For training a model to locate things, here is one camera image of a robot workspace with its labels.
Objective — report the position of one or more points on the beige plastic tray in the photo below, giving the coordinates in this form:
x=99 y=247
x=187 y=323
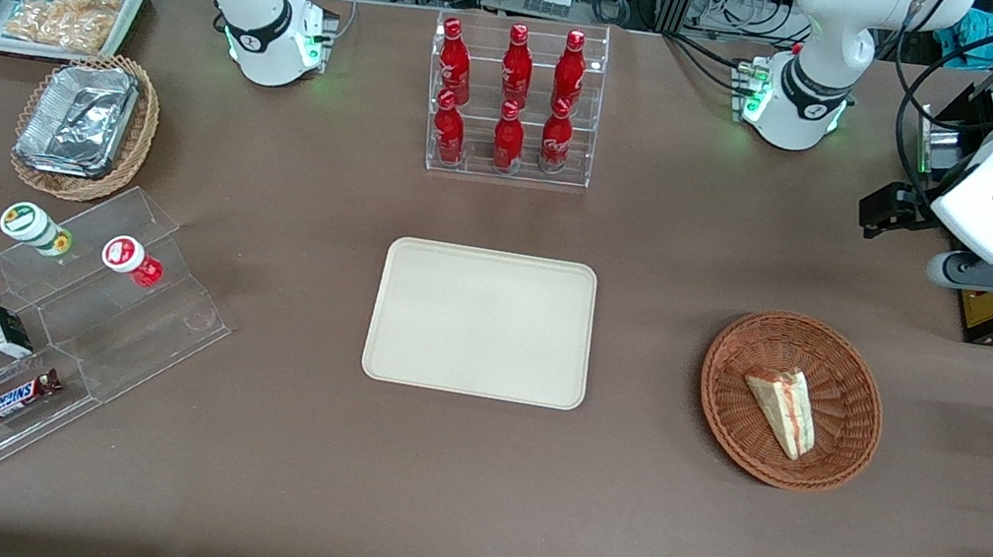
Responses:
x=482 y=321

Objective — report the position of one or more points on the brown wicker basket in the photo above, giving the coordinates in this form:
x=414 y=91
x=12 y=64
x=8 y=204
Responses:
x=850 y=374

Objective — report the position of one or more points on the Snickers chocolate bar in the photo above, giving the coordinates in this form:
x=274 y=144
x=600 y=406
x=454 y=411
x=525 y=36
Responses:
x=11 y=401

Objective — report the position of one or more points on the light wicker basket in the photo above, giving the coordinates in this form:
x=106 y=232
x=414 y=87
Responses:
x=143 y=133

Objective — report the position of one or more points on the clear acrylic bottle rack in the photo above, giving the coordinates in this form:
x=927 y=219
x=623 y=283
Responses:
x=578 y=172

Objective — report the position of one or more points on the stack of foil trays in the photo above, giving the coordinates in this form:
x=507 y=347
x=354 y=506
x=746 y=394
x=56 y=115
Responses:
x=76 y=117

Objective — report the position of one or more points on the small black box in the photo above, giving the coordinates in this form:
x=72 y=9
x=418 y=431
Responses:
x=8 y=332

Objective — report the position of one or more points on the clear acrylic stepped shelf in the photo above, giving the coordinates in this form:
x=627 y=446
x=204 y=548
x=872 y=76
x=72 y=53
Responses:
x=118 y=338

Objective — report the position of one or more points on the red cola bottle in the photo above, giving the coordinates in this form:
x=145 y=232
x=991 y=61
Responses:
x=569 y=76
x=455 y=63
x=449 y=137
x=516 y=71
x=555 y=143
x=508 y=143

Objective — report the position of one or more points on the green lidded cup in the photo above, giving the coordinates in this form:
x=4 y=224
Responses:
x=29 y=224

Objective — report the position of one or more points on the clear packet of crackers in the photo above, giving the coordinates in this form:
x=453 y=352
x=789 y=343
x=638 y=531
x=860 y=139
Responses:
x=64 y=19

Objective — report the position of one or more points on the triangle sandwich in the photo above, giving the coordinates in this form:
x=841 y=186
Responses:
x=785 y=409

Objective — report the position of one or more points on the red lidded cup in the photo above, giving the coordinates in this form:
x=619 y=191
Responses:
x=125 y=256

